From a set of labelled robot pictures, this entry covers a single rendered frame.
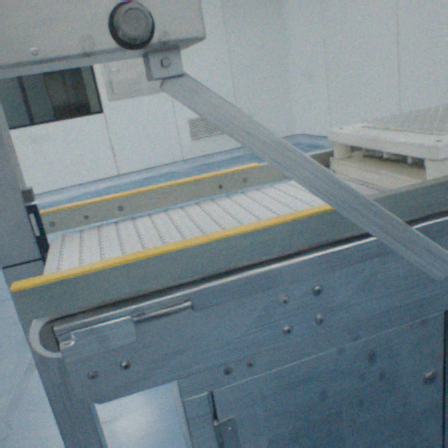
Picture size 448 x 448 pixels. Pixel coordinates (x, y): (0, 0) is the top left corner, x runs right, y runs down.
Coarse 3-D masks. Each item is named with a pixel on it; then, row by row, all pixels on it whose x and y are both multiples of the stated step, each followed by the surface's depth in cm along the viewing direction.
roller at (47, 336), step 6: (60, 318) 42; (48, 324) 41; (42, 330) 41; (48, 330) 41; (42, 336) 41; (48, 336) 41; (54, 336) 41; (42, 342) 41; (48, 342) 41; (54, 342) 41; (48, 348) 41; (54, 348) 42
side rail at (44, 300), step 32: (384, 192) 48; (416, 192) 48; (288, 224) 44; (320, 224) 45; (352, 224) 47; (160, 256) 41; (192, 256) 42; (224, 256) 43; (256, 256) 44; (32, 288) 38; (64, 288) 39; (96, 288) 40; (128, 288) 41
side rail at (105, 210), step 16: (320, 160) 74; (224, 176) 69; (240, 176) 70; (256, 176) 71; (272, 176) 72; (144, 192) 66; (160, 192) 67; (176, 192) 68; (192, 192) 69; (208, 192) 69; (224, 192) 70; (80, 208) 64; (96, 208) 65; (112, 208) 66; (128, 208) 66; (144, 208) 67; (48, 224) 63; (64, 224) 64; (80, 224) 65
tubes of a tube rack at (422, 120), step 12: (432, 108) 70; (444, 108) 69; (372, 120) 67; (384, 120) 66; (396, 120) 65; (408, 120) 63; (420, 120) 61; (432, 120) 60; (444, 120) 59; (420, 132) 57; (432, 132) 56; (444, 132) 54; (372, 156) 68; (384, 156) 65; (396, 156) 63; (408, 156) 60
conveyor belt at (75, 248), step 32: (256, 192) 69; (288, 192) 67; (128, 224) 64; (160, 224) 61; (192, 224) 59; (224, 224) 57; (64, 256) 55; (96, 256) 53; (160, 288) 44; (32, 320) 42
